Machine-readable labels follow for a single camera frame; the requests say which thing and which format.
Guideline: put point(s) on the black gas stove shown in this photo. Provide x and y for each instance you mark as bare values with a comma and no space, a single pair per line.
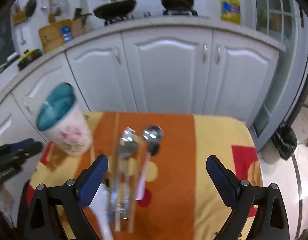
180,12

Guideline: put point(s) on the white spoon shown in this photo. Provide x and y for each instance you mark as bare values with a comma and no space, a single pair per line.
101,205

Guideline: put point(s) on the glass paned door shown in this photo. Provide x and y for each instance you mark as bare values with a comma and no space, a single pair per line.
273,42

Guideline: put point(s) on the black and yellow pot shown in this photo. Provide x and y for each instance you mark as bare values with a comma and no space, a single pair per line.
29,58

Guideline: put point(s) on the hanging metal skimmer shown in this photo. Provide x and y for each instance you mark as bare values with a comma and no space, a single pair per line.
58,10

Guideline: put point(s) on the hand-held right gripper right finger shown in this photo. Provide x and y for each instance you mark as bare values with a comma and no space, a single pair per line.
222,180

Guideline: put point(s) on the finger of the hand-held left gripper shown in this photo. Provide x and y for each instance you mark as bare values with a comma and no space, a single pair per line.
29,147

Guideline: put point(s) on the black trash bag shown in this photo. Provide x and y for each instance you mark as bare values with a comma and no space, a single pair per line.
285,140

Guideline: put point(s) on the yellow cooking oil bottle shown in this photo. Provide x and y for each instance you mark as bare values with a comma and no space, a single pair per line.
230,7

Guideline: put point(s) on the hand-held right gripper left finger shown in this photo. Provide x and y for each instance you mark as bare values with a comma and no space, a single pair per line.
94,180

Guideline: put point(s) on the wooden knife block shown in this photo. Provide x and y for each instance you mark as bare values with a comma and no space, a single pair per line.
77,26

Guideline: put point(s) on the white cup with teal inside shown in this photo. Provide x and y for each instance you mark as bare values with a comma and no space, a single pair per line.
69,132

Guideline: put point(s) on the wooden cutting board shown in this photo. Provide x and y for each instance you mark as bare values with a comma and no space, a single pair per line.
50,36

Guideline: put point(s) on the blue white bottle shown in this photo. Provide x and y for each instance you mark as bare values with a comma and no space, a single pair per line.
66,33

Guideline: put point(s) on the white cabinet door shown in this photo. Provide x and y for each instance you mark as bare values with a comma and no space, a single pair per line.
241,80
166,75
101,77
46,80

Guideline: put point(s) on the black wok with lid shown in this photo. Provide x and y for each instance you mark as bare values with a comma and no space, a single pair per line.
116,7

